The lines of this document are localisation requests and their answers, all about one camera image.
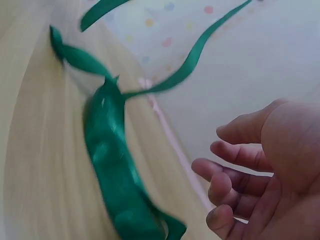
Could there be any person's right hand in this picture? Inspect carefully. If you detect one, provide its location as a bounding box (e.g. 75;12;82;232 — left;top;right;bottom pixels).
191;98;320;240

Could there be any green satin ribbon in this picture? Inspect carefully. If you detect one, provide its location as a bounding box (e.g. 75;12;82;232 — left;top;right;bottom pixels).
49;0;253;240

